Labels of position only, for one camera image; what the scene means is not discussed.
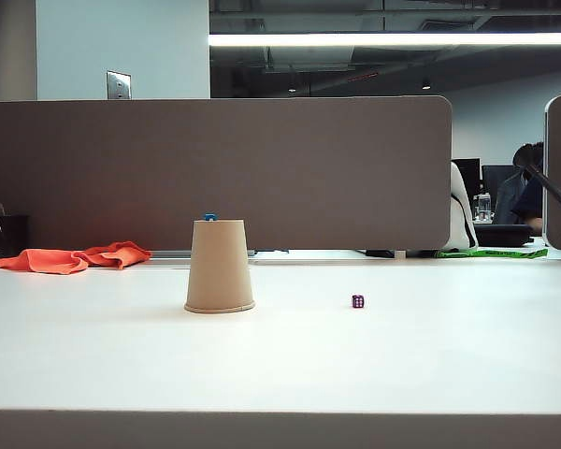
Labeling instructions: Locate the upside-down brown paper cup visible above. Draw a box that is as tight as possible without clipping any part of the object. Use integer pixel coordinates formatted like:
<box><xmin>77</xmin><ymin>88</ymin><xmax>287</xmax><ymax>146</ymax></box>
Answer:
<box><xmin>183</xmin><ymin>218</ymin><xmax>257</xmax><ymax>314</ymax></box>

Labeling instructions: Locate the wide brown desk divider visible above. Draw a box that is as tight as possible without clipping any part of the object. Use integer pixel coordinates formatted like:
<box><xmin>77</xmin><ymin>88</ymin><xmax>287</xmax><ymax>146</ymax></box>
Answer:
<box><xmin>0</xmin><ymin>95</ymin><xmax>453</xmax><ymax>252</ymax></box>

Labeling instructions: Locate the black computer monitor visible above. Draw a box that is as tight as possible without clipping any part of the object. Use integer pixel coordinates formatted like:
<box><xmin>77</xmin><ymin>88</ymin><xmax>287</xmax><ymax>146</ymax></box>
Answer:
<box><xmin>452</xmin><ymin>158</ymin><xmax>482</xmax><ymax>207</ymax></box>
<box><xmin>482</xmin><ymin>164</ymin><xmax>520</xmax><ymax>197</ymax></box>

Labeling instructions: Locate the clear water bottle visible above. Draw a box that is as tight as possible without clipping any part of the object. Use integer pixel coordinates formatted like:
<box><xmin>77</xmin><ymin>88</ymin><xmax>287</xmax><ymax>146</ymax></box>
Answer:
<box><xmin>476</xmin><ymin>191</ymin><xmax>493</xmax><ymax>221</ymax></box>

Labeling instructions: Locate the long ceiling light strip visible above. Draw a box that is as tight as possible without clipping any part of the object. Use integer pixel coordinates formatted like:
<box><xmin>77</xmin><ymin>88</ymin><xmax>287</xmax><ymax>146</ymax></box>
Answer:
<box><xmin>209</xmin><ymin>31</ymin><xmax>561</xmax><ymax>48</ymax></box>

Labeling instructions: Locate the green tape strip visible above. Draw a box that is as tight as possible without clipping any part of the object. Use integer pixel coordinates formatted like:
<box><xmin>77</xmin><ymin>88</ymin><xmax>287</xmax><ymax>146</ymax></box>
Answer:
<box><xmin>437</xmin><ymin>247</ymin><xmax>549</xmax><ymax>259</ymax></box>

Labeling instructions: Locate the flat black desk object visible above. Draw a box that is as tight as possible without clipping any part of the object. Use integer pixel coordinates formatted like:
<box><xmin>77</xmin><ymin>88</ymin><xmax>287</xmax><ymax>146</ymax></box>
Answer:
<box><xmin>474</xmin><ymin>223</ymin><xmax>535</xmax><ymax>248</ymax></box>

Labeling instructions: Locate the crumpled orange cloth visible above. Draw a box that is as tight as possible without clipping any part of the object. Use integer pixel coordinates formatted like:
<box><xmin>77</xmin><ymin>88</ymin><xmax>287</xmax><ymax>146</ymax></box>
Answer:
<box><xmin>0</xmin><ymin>240</ymin><xmax>154</xmax><ymax>276</ymax></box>

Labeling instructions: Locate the seated person in blue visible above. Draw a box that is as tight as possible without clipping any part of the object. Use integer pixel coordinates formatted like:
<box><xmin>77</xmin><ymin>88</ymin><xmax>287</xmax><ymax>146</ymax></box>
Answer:
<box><xmin>494</xmin><ymin>141</ymin><xmax>546</xmax><ymax>234</ymax></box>

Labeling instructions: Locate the dark box with clutter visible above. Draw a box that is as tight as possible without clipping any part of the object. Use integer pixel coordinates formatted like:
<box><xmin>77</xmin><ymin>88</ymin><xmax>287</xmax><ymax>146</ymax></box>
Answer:
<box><xmin>0</xmin><ymin>201</ymin><xmax>32</xmax><ymax>263</ymax></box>

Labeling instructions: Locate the black diagonal pole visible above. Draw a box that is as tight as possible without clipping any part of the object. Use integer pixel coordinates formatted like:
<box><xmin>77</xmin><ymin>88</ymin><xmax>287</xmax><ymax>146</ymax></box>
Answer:
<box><xmin>518</xmin><ymin>158</ymin><xmax>561</xmax><ymax>214</ymax></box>

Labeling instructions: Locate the white chair with black strap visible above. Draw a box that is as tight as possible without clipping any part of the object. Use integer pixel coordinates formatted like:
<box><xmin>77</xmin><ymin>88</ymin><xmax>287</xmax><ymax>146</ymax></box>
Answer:
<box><xmin>443</xmin><ymin>160</ymin><xmax>481</xmax><ymax>252</ymax></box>

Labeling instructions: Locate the metal wall outlet plate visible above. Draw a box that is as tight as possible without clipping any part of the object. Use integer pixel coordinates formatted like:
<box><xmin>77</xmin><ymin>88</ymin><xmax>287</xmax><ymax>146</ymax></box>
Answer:
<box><xmin>106</xmin><ymin>69</ymin><xmax>133</xmax><ymax>100</ymax></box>

